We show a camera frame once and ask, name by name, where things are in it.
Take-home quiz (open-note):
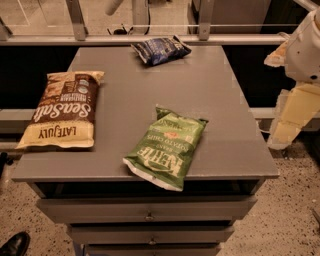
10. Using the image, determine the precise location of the bottom grey drawer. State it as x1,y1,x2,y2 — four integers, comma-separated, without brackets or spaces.
86,244,221,256

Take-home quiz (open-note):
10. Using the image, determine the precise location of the black shoe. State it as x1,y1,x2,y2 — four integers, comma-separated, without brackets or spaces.
0,232,30,256

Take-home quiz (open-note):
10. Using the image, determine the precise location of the blue chip bag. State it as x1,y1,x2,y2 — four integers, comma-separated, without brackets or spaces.
131,36,192,66

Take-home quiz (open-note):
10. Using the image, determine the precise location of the middle grey drawer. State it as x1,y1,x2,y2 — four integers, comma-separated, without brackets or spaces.
68,223,234,245

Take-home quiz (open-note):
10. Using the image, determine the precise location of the grey drawer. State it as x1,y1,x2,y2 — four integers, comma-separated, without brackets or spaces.
68,223,234,245
86,244,221,256
37,196,257,224

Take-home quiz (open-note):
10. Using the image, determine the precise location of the green jalapeno chip bag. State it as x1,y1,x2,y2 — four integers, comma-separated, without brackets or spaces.
123,107,208,192

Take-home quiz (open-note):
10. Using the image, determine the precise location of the top grey drawer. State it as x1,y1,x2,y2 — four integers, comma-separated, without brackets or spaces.
37,196,257,224

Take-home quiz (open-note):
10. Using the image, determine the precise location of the brown Late July chip bag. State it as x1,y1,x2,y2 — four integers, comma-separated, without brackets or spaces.
17,71,104,149

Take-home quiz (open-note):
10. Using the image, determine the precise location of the grey metal railing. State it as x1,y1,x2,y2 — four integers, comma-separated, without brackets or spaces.
0,0,285,46

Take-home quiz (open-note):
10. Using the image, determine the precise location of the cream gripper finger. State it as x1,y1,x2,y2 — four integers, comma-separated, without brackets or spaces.
267,82,320,150
264,42,288,67

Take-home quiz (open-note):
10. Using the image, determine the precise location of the white cylinder at top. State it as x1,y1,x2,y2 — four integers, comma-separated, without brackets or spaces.
105,0,123,16

